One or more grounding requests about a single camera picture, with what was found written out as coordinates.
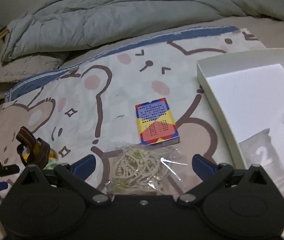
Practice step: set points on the grey quilted duvet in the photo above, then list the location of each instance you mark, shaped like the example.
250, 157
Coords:
67, 25

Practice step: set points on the bag of rubber bands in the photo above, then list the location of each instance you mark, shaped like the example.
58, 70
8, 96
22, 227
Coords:
143, 170

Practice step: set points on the white shallow cardboard box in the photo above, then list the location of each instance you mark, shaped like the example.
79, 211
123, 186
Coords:
246, 93

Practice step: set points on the colourful playing card box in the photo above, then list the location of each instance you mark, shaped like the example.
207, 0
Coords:
155, 122

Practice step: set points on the yellow headlamp with strap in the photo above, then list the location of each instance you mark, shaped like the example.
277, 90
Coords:
34, 151

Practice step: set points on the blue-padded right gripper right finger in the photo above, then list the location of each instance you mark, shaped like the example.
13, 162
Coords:
212, 177

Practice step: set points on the grey packet with number 2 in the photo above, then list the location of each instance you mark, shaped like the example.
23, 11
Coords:
258, 149

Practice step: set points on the cartoon bear print blanket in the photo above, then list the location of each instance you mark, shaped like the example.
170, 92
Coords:
89, 108

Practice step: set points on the beige fleece blanket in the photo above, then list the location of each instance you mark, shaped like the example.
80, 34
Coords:
21, 68

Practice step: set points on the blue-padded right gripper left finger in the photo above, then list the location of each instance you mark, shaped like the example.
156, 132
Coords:
74, 177

